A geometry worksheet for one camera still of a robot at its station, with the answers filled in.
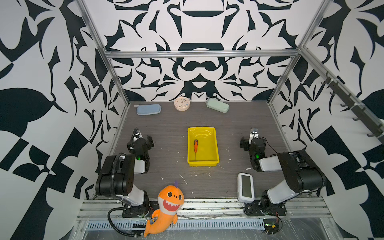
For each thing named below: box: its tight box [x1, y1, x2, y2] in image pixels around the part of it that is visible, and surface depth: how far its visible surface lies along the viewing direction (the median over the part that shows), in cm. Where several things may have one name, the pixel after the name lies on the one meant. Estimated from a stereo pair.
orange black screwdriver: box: [194, 139, 199, 158], surface depth 97 cm
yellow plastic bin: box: [187, 127, 220, 167], surface depth 95 cm
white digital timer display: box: [237, 172, 255, 204], surface depth 79 cm
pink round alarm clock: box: [174, 96, 191, 112], surface depth 117 cm
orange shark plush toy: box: [143, 180, 185, 238], surface depth 70 cm
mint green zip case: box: [206, 97, 230, 114], surface depth 117 cm
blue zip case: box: [136, 103, 162, 116], surface depth 114 cm
